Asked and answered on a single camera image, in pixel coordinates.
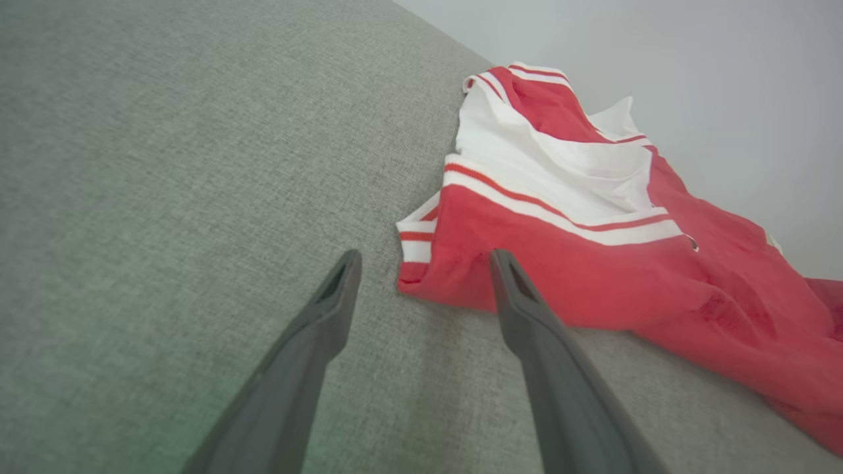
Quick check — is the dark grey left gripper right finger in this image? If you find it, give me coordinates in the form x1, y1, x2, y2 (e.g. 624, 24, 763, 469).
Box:
489, 248, 670, 474

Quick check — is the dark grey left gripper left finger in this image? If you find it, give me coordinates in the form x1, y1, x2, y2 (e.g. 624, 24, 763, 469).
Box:
181, 249, 364, 474

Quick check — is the red shirt with white sleeves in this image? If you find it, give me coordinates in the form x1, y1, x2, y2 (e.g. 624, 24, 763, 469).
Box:
395, 61, 843, 458

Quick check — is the grey fabric sofa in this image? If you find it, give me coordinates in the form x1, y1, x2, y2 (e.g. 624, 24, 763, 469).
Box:
0, 0, 843, 474

